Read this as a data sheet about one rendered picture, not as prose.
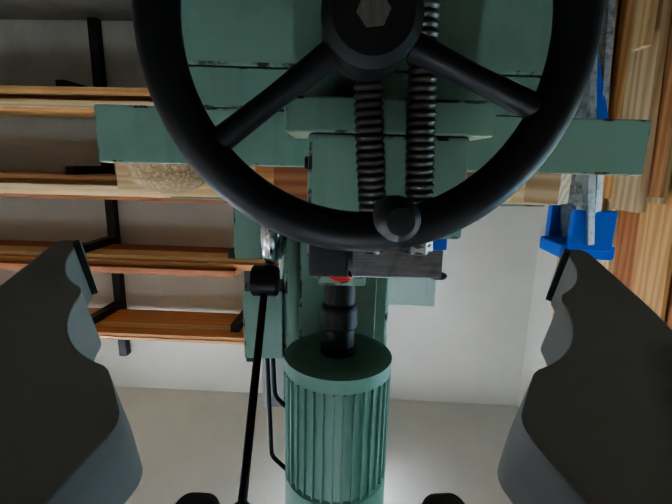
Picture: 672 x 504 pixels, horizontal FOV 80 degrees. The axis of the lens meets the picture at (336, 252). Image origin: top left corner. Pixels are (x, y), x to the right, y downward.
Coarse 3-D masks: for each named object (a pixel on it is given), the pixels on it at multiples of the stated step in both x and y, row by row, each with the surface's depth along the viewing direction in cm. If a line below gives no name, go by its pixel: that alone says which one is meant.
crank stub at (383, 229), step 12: (384, 204) 21; (396, 204) 21; (408, 204) 21; (384, 216) 21; (396, 216) 21; (408, 216) 21; (420, 216) 22; (384, 228) 21; (396, 228) 21; (408, 228) 21; (396, 240) 22
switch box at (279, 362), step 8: (264, 360) 96; (280, 360) 96; (264, 368) 96; (280, 368) 97; (264, 376) 97; (280, 376) 97; (264, 384) 97; (280, 384) 97; (264, 392) 98; (272, 392) 98; (280, 392) 98; (264, 400) 98; (272, 400) 98
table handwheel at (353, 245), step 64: (384, 0) 23; (576, 0) 24; (320, 64) 25; (384, 64) 24; (448, 64) 25; (576, 64) 25; (192, 128) 25; (256, 128) 26; (256, 192) 26; (448, 192) 27; (512, 192) 27
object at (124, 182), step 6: (120, 168) 59; (252, 168) 59; (120, 174) 59; (126, 174) 59; (120, 180) 59; (126, 180) 59; (120, 186) 59; (126, 186) 59; (132, 186) 59; (138, 186) 59; (204, 186) 60
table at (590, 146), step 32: (320, 96) 34; (96, 128) 43; (128, 128) 43; (160, 128) 43; (288, 128) 34; (320, 128) 34; (352, 128) 34; (384, 128) 34; (448, 128) 34; (480, 128) 34; (512, 128) 44; (576, 128) 44; (608, 128) 44; (640, 128) 44; (128, 160) 44; (160, 160) 44; (256, 160) 44; (288, 160) 44; (480, 160) 44; (576, 160) 45; (608, 160) 45; (640, 160) 45
